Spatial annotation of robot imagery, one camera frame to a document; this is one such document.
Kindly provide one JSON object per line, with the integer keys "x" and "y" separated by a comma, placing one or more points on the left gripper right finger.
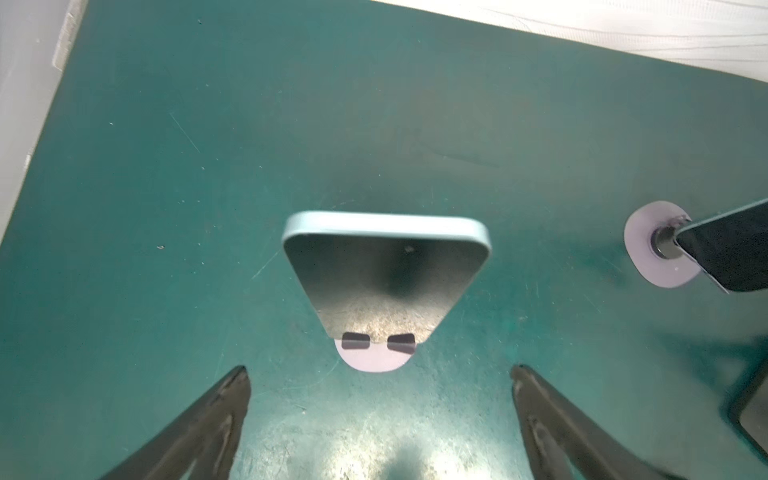
{"x": 560, "y": 439}

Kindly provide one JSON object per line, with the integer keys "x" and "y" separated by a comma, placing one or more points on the back left round stand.
{"x": 649, "y": 241}

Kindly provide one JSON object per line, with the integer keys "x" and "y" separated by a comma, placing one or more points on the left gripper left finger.
{"x": 201, "y": 442}

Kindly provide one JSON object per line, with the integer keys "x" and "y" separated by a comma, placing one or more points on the round stand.
{"x": 649, "y": 241}
{"x": 377, "y": 357}

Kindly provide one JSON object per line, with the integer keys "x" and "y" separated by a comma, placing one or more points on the dark centre stand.
{"x": 748, "y": 411}

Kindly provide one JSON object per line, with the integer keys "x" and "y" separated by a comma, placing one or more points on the front left round stand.
{"x": 377, "y": 357}

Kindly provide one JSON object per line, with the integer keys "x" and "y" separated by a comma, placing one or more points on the teal phone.
{"x": 384, "y": 275}

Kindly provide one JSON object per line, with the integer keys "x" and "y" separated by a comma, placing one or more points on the green table mat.
{"x": 144, "y": 260}

